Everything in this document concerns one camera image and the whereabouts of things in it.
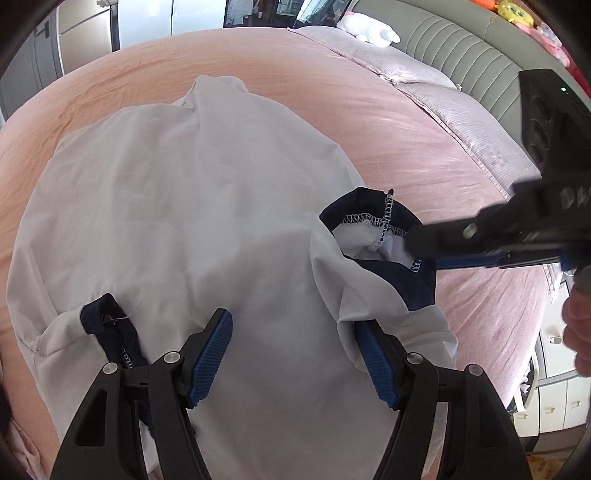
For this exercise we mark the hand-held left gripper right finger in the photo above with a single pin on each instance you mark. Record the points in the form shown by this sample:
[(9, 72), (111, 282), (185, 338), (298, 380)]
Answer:
[(375, 364)]

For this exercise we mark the white plush toy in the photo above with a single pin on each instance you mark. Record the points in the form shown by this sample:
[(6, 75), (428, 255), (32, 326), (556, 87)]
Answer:
[(369, 27)]

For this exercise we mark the pink bed sheet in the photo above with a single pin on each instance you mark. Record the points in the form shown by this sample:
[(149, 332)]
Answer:
[(300, 92)]

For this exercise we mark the pink quilted pillow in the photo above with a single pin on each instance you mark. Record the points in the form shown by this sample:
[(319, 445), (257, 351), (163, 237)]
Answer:
[(438, 92)]

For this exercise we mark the person's right hand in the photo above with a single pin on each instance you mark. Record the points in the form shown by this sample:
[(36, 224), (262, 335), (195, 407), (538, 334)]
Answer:
[(577, 327)]

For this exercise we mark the glass door wardrobe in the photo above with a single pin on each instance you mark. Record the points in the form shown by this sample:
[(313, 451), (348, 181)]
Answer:
[(286, 11)]

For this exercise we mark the grey padded headboard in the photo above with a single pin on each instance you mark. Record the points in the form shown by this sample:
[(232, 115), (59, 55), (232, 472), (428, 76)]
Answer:
[(461, 37)]

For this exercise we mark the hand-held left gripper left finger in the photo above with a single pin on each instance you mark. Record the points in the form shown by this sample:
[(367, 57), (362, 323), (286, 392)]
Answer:
[(210, 357)]

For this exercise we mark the silver fridge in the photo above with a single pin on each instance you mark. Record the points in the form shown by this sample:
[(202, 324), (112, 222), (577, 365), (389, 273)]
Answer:
[(87, 32)]

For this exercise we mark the yellow plush toy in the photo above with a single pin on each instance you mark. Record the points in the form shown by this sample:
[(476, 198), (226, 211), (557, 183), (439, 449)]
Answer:
[(512, 10)]

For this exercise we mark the pink plush toy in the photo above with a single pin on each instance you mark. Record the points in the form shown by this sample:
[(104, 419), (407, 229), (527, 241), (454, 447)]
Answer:
[(549, 39)]

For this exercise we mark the white shirt with navy trim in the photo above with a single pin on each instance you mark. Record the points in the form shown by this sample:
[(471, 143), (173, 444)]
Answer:
[(207, 207)]

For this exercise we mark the grey door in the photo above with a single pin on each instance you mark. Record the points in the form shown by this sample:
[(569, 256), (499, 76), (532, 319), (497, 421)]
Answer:
[(32, 69)]

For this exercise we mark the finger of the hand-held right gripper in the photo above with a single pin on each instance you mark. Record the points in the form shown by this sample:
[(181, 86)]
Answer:
[(452, 233), (466, 261)]

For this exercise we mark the white wardrobe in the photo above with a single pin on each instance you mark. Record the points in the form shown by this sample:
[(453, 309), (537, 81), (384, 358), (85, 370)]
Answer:
[(198, 16)]

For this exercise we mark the white drawer nightstand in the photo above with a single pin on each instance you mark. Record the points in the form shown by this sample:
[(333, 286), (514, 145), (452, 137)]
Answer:
[(554, 392)]

